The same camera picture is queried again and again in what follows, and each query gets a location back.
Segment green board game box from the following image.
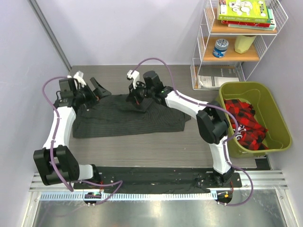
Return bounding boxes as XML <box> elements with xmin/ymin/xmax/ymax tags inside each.
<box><xmin>217</xmin><ymin>0</ymin><xmax>269</xmax><ymax>23</ymax></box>

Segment red book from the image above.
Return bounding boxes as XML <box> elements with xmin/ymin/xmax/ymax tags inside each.
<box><xmin>221</xmin><ymin>20</ymin><xmax>271</xmax><ymax>27</ymax></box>

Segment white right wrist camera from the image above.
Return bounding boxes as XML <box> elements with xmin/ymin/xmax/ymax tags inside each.
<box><xmin>127</xmin><ymin>70</ymin><xmax>140</xmax><ymax>89</ymax></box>

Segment grey pinstriped long sleeve shirt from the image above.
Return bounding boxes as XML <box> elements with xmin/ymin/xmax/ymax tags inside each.
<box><xmin>72</xmin><ymin>94</ymin><xmax>191</xmax><ymax>139</ymax></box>

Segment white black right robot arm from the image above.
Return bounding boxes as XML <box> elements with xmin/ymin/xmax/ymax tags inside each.
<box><xmin>127</xmin><ymin>70</ymin><xmax>234</xmax><ymax>187</ymax></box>

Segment grey booklet with papers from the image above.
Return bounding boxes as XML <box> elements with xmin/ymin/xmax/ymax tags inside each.
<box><xmin>196</xmin><ymin>65</ymin><xmax>240</xmax><ymax>90</ymax></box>

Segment white wire shelf rack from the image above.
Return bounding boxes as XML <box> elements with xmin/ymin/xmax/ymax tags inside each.
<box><xmin>190</xmin><ymin>0</ymin><xmax>288</xmax><ymax>90</ymax></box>

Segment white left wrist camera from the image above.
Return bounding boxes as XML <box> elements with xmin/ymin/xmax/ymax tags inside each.
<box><xmin>67</xmin><ymin>71</ymin><xmax>87</xmax><ymax>87</ymax></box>

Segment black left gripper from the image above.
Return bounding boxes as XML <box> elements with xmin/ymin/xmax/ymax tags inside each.
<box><xmin>74</xmin><ymin>78</ymin><xmax>110</xmax><ymax>109</ymax></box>

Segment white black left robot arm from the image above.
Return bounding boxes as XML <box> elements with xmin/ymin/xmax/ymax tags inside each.
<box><xmin>33</xmin><ymin>71</ymin><xmax>111</xmax><ymax>190</ymax></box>

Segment pale yellow faceted vase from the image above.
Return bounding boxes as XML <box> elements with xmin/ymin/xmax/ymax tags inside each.
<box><xmin>234</xmin><ymin>35</ymin><xmax>256</xmax><ymax>54</ymax></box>

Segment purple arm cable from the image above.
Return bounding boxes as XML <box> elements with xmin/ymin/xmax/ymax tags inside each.
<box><xmin>42</xmin><ymin>76</ymin><xmax>124</xmax><ymax>206</ymax></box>
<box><xmin>134</xmin><ymin>57</ymin><xmax>254</xmax><ymax>207</ymax></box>

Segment olive green plastic bin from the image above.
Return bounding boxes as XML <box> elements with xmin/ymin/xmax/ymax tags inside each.
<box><xmin>216</xmin><ymin>82</ymin><xmax>292</xmax><ymax>158</ymax></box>

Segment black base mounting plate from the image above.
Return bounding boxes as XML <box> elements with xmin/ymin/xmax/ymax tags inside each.
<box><xmin>73</xmin><ymin>166</ymin><xmax>242</xmax><ymax>193</ymax></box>

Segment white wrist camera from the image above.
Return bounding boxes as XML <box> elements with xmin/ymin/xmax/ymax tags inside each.
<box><xmin>127</xmin><ymin>70</ymin><xmax>140</xmax><ymax>89</ymax></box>
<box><xmin>67</xmin><ymin>71</ymin><xmax>87</xmax><ymax>87</ymax></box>

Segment perforated cable duct strip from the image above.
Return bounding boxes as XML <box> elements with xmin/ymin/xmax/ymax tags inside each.
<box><xmin>40</xmin><ymin>191</ymin><xmax>217</xmax><ymax>201</ymax></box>

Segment red black plaid shirt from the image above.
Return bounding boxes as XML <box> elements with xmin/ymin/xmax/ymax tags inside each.
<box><xmin>224</xmin><ymin>99</ymin><xmax>268</xmax><ymax>150</ymax></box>

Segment blue white tin can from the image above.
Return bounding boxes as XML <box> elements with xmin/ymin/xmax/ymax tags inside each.
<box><xmin>213</xmin><ymin>39</ymin><xmax>229</xmax><ymax>58</ymax></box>

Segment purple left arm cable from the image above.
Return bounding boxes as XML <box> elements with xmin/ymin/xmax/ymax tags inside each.
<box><xmin>42</xmin><ymin>76</ymin><xmax>124</xmax><ymax>206</ymax></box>

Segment aluminium extrusion rail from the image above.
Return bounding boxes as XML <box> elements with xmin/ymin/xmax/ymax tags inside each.
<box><xmin>29</xmin><ymin>170</ymin><xmax>288</xmax><ymax>192</ymax></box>

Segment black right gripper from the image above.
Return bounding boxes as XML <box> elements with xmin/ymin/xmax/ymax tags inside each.
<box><xmin>127</xmin><ymin>79</ymin><xmax>155</xmax><ymax>105</ymax></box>

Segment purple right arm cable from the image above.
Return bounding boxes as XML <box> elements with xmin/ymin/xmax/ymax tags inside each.
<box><xmin>134</xmin><ymin>57</ymin><xmax>254</xmax><ymax>207</ymax></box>

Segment teal book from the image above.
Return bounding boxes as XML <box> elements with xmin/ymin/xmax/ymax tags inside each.
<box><xmin>227</xmin><ymin>9</ymin><xmax>276</xmax><ymax>31</ymax></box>

